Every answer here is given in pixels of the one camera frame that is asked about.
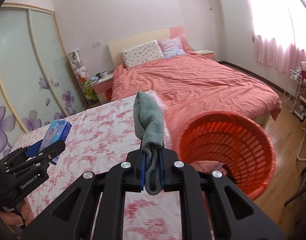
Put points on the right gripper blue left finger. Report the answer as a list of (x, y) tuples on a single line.
[(142, 171)]

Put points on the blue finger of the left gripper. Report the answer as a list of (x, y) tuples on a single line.
[(33, 149)]

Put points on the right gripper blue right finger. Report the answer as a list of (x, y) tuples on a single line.
[(162, 170)]

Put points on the blue tissue pack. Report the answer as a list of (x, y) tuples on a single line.
[(58, 130)]

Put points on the grey-green sock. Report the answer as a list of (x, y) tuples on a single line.
[(149, 129)]

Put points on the black white checkered scrunchie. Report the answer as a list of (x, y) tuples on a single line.
[(228, 173)]

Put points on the person's left hand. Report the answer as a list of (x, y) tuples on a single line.
[(13, 220)]

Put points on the floral red white tablecloth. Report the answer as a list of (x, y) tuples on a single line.
[(99, 139)]

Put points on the orange plastic laundry basket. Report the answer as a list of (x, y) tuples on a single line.
[(233, 139)]

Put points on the glass sliding wardrobe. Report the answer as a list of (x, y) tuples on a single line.
[(36, 83)]

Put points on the salmon pink bed duvet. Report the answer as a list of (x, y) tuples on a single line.
[(190, 85)]

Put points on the plush toy display tube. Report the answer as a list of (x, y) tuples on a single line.
[(79, 71)]

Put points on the green frog plush toy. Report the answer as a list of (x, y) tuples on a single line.
[(89, 93)]

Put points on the pink white nightstand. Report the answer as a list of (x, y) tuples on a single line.
[(103, 89)]

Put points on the white mug on nightstand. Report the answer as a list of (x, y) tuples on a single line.
[(102, 75)]

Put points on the floral cream pillow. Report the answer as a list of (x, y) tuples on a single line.
[(142, 54)]

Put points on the pink striped pillow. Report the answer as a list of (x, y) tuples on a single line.
[(171, 47)]

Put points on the right side nightstand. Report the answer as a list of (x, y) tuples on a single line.
[(208, 54)]

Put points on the beige pink headboard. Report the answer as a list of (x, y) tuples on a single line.
[(116, 47)]

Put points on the pink window curtain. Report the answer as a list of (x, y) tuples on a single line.
[(279, 31)]

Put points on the wall power outlet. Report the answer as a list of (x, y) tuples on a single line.
[(96, 44)]

